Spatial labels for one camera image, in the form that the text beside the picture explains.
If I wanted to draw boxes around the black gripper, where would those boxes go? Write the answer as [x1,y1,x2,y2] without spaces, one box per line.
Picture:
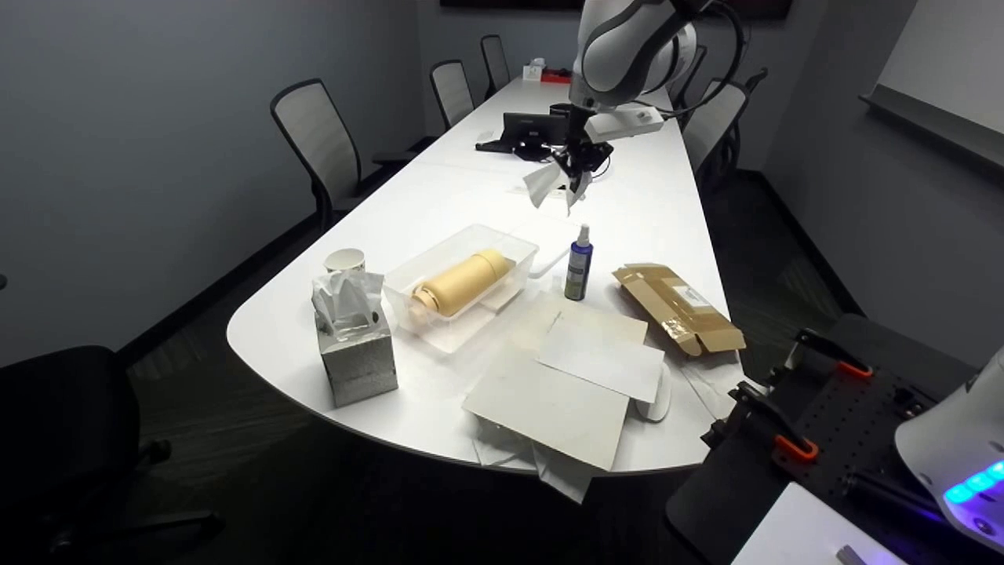
[544,100,620,216]

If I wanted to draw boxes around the white paper towel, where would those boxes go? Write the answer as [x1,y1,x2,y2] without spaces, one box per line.
[521,158,576,216]

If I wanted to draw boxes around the black conference phone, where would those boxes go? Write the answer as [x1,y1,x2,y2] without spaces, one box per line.
[473,109,559,163]

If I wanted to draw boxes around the small dark spray bottle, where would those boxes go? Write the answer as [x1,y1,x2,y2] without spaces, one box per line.
[563,223,597,304]

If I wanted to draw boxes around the clear plastic tray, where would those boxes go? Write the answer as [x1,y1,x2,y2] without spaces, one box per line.
[380,220,544,359]

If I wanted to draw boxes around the grey mesh office chair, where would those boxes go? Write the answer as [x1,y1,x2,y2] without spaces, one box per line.
[476,30,516,97]
[267,74,369,228]
[681,78,753,175]
[429,56,482,132]

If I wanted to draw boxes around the brown cardboard box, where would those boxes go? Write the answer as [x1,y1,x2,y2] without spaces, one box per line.
[610,261,751,361]

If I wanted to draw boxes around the white rounded flat device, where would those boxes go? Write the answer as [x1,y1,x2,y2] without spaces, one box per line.
[631,365,679,422]

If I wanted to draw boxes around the white mug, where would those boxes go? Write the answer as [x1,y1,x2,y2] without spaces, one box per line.
[324,243,370,279]

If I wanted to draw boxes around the white facial tissue sheet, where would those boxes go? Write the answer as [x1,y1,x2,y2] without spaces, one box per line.
[308,263,389,338]

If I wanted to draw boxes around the grey tissue box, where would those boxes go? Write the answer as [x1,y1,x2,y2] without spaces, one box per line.
[316,310,402,407]

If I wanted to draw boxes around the black clamp orange tips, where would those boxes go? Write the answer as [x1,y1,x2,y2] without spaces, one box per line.
[701,377,827,466]
[781,324,879,383]

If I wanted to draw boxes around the thin white paper sheet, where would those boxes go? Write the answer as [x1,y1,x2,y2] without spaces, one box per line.
[469,421,615,508]

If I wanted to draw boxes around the black mounting plate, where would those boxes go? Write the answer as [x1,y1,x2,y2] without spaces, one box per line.
[667,310,1004,565]

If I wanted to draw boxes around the white paper with grey mark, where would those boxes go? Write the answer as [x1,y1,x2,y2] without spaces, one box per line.
[728,479,913,565]

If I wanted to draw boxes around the white device blue light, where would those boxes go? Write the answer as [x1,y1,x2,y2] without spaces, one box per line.
[891,342,1004,554]

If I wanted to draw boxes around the black padded office chair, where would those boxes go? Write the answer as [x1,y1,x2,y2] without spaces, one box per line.
[0,342,229,563]

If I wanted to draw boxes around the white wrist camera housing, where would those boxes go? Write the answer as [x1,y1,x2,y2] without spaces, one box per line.
[583,100,669,140]

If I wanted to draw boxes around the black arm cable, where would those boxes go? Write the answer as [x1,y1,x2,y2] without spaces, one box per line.
[684,0,753,107]

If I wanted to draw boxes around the wall whiteboard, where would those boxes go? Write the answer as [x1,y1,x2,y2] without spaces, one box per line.
[859,0,1004,175]

